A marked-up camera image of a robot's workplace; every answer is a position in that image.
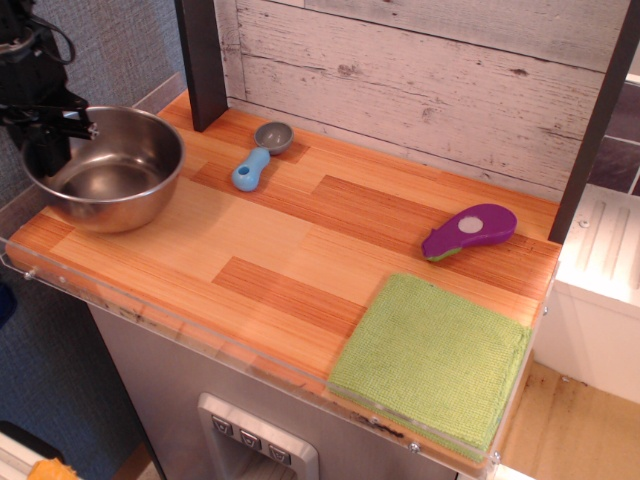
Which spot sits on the silver dispenser panel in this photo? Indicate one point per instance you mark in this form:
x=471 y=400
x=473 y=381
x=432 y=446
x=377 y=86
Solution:
x=243 y=446

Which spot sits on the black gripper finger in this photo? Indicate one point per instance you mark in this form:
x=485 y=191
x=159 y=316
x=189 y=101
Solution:
x=45 y=150

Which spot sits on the dark right shelf post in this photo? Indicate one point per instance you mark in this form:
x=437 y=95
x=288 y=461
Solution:
x=612 y=85

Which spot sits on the dark shelf post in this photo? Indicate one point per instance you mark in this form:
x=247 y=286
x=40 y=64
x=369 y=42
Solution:
x=202 y=58
x=612 y=85

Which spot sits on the white toy sink unit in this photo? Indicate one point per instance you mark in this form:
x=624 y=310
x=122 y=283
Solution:
x=591 y=331

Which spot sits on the dark left shelf post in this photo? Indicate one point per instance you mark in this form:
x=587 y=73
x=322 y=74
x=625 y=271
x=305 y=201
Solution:
x=202 y=58

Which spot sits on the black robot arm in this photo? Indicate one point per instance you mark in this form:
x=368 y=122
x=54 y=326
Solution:
x=22 y=30

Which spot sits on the stainless steel pot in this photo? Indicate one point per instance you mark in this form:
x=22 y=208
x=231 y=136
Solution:
x=118 y=181

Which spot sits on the blue grey toy scoop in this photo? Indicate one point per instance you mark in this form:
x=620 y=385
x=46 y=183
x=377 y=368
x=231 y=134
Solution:
x=271 y=139

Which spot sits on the orange object bottom left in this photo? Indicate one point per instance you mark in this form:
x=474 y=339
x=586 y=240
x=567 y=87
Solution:
x=51 y=469

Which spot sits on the purple toy eggplant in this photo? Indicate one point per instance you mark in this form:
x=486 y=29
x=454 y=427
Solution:
x=479 y=225

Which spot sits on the grey toy fridge cabinet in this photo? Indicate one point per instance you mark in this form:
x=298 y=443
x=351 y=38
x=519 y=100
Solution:
x=164 y=380

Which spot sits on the green folded cloth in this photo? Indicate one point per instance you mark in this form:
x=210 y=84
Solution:
x=442 y=365

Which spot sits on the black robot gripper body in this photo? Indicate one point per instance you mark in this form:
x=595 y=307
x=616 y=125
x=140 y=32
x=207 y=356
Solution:
x=35 y=98

